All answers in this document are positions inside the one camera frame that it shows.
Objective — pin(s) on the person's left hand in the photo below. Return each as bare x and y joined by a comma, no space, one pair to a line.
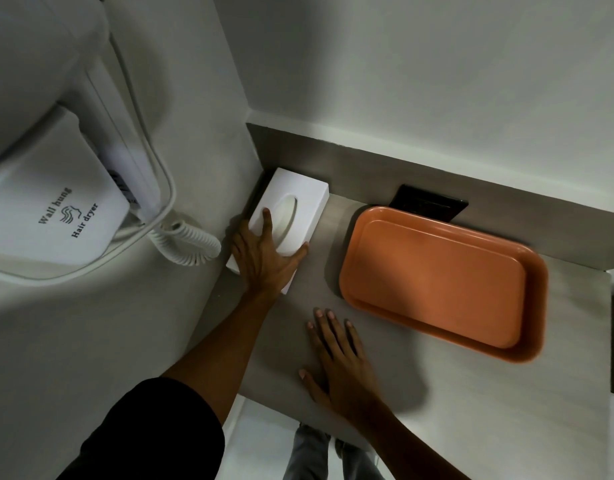
259,267

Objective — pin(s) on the person's right hand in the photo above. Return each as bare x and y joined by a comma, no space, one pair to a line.
344,377

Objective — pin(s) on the person's right thumb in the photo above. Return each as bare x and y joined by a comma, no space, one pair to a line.
312,382

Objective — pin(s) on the person's right little finger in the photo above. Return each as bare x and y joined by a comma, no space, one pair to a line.
358,340

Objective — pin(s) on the person's left thumb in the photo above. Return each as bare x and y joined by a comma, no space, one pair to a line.
296,257

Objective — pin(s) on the person's right middle finger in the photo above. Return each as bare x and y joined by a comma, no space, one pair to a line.
331,335

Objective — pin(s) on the white tissue box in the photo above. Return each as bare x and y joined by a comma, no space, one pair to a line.
307,204

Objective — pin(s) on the person's left forearm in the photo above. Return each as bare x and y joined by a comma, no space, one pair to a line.
217,349

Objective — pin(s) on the person's right forearm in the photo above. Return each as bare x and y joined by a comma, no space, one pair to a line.
412,444

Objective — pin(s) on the white tissue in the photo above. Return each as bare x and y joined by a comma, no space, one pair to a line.
286,219

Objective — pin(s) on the grey trousers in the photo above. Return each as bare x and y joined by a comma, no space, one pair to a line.
312,454

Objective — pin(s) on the orange plastic tray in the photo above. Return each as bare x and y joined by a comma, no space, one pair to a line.
437,279

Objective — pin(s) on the black sleeve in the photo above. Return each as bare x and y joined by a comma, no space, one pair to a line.
141,434

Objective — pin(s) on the black wall socket plate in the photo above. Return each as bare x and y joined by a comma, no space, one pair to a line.
427,200

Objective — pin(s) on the white wall hair dryer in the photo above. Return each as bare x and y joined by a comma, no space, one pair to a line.
46,184

